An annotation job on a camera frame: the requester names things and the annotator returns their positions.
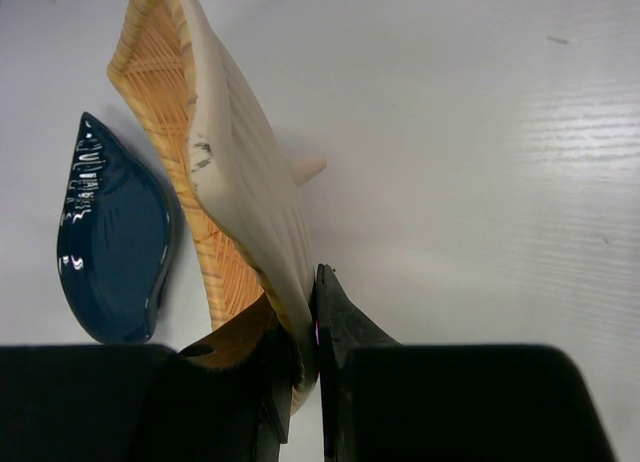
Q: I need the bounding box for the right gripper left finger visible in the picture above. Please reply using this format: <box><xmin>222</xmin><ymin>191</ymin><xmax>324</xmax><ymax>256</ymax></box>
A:
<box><xmin>139</xmin><ymin>296</ymin><xmax>293</xmax><ymax>461</ymax></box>

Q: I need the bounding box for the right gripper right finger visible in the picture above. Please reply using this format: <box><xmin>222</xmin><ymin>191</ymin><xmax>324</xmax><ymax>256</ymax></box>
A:
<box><xmin>314</xmin><ymin>264</ymin><xmax>404</xmax><ymax>461</ymax></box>

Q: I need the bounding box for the square woven bamboo tray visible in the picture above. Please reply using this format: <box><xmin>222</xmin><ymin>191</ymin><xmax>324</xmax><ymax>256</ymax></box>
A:
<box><xmin>107</xmin><ymin>0</ymin><xmax>327</xmax><ymax>409</ymax></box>

